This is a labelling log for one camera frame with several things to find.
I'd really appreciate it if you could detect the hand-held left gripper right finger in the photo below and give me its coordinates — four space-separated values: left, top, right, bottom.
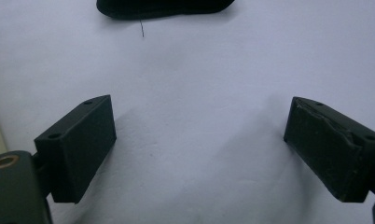
283 96 375 203

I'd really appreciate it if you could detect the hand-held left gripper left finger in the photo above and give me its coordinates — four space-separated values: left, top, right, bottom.
34 94 118 204

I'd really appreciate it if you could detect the dark cloth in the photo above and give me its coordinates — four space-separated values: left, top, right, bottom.
96 0 236 21

